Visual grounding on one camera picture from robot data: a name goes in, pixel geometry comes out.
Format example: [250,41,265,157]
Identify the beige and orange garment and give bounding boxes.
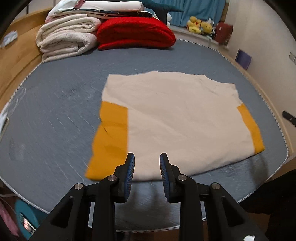
[85,71,265,181]

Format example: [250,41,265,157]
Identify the white folded clothes stack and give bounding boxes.
[45,1,152,23]

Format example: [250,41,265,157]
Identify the red folded blanket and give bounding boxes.
[96,17,176,51]

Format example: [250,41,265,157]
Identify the yellow plush toys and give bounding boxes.
[187,16,215,35]

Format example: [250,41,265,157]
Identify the cream folded blanket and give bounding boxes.
[36,14,101,63]

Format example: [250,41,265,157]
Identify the white plush toy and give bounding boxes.
[166,13,172,27]

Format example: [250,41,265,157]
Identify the teal plush toy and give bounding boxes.
[141,0,183,16]

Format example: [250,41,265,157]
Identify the blue curtain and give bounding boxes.
[154,0,226,27]

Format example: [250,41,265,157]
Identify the white item on headboard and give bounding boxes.
[1,31,18,48]

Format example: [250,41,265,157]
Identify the wall switch plates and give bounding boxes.
[289,52,296,63]

